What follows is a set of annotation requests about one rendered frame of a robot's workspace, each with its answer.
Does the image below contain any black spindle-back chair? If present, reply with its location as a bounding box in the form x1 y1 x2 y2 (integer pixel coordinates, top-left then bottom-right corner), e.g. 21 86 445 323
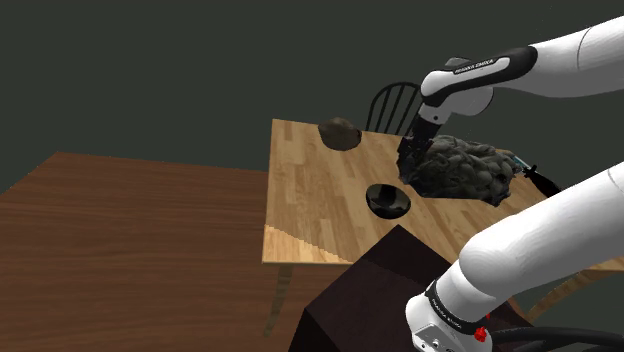
365 81 423 137

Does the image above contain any black cable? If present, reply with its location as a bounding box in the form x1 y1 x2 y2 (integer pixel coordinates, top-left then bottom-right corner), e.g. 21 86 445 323
487 326 624 352

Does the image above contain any light wooden table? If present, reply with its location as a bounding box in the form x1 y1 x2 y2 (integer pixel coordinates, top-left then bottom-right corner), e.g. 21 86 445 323
261 118 624 339

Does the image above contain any dark robot stand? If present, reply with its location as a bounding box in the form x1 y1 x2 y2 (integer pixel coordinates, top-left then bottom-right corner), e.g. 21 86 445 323
287 224 535 352

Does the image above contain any brown rock-shaped lump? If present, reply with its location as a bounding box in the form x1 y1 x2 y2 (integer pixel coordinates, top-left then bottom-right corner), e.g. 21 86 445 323
317 116 363 152

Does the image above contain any black bowl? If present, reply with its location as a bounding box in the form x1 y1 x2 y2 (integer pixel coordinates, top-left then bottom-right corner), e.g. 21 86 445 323
365 183 412 220

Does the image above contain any large grey-brown lumpy object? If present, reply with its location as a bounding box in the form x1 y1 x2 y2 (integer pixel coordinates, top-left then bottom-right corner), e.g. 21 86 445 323
400 134 523 208

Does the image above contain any black tool with teal end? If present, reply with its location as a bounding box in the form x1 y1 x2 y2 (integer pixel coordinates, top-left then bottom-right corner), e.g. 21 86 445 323
511 154 563 198

